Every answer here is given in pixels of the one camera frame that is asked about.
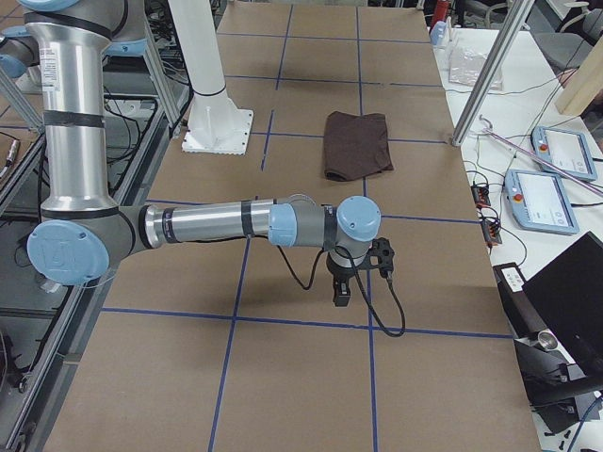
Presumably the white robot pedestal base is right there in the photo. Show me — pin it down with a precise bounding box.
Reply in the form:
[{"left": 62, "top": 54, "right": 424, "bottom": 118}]
[{"left": 171, "top": 1, "right": 253, "bottom": 154}]

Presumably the aluminium frame rail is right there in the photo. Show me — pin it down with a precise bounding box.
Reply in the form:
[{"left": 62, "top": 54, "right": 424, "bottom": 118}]
[{"left": 0, "top": 46, "right": 189, "bottom": 452}]

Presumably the dark brown t-shirt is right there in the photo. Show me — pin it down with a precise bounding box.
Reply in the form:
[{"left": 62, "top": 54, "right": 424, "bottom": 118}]
[{"left": 323, "top": 111, "right": 394, "bottom": 182}]

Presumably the near blue teach pendant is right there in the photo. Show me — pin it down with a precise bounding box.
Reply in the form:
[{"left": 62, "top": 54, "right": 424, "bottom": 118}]
[{"left": 504, "top": 169, "right": 579, "bottom": 235}]

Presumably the clear plastic bag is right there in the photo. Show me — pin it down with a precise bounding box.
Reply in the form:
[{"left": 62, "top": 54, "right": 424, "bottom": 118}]
[{"left": 448, "top": 47, "right": 488, "bottom": 87}]

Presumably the wooden post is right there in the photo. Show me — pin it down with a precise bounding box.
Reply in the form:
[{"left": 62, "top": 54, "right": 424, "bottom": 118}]
[{"left": 555, "top": 39, "right": 603, "bottom": 116}]

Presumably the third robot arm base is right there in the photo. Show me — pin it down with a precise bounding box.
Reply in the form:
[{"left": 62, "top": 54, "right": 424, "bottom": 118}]
[{"left": 1, "top": 25, "right": 42, "bottom": 94}]

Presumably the aluminium frame post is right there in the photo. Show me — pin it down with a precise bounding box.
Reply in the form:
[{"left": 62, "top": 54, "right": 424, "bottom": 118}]
[{"left": 451, "top": 0, "right": 535, "bottom": 147}]

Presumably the far blue teach pendant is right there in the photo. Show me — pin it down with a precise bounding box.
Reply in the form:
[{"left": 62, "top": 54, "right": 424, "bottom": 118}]
[{"left": 531, "top": 126, "right": 597, "bottom": 182}]

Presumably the blue teach pendant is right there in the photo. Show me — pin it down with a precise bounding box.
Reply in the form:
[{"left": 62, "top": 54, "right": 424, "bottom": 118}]
[
  {"left": 531, "top": 126, "right": 597, "bottom": 182},
  {"left": 504, "top": 169, "right": 579, "bottom": 235}
]

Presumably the black power strip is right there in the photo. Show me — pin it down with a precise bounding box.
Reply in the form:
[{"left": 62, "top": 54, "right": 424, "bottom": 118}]
[{"left": 470, "top": 183, "right": 502, "bottom": 250}]

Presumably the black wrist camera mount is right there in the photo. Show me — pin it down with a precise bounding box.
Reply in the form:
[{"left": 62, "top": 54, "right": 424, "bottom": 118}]
[{"left": 367, "top": 237, "right": 395, "bottom": 281}]

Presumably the black laptop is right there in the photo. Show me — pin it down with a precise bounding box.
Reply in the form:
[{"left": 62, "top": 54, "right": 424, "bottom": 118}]
[{"left": 523, "top": 232, "right": 602, "bottom": 375}]

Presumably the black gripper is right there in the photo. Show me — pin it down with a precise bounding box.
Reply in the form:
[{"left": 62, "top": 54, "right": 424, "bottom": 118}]
[{"left": 327, "top": 254, "right": 355, "bottom": 307}]

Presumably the red cylinder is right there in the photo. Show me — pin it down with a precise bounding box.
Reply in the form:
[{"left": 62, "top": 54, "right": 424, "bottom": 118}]
[{"left": 432, "top": 0, "right": 449, "bottom": 24}]

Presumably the reacher grabber stick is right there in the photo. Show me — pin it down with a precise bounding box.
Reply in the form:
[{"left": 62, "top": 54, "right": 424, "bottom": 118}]
[{"left": 479, "top": 114, "right": 603, "bottom": 198}]

